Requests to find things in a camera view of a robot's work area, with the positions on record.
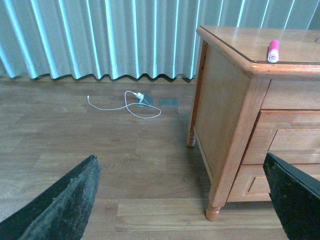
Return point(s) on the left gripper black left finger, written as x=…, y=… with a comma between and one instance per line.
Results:
x=62, y=211

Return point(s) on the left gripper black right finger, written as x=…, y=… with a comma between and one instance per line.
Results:
x=295, y=196

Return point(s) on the wooden drawer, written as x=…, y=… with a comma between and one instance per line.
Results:
x=292, y=135
x=250, y=185

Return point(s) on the pink marker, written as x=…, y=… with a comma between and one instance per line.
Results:
x=273, y=51

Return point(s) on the wooden nightstand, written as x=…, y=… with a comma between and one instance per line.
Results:
x=235, y=82

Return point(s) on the open floor outlet box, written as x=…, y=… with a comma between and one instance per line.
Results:
x=147, y=101

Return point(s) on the closed floor outlet cover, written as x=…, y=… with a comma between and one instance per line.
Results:
x=168, y=102

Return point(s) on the light green curtain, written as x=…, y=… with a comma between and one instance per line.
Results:
x=128, y=37

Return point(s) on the white wall plug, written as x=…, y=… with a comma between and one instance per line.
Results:
x=139, y=95

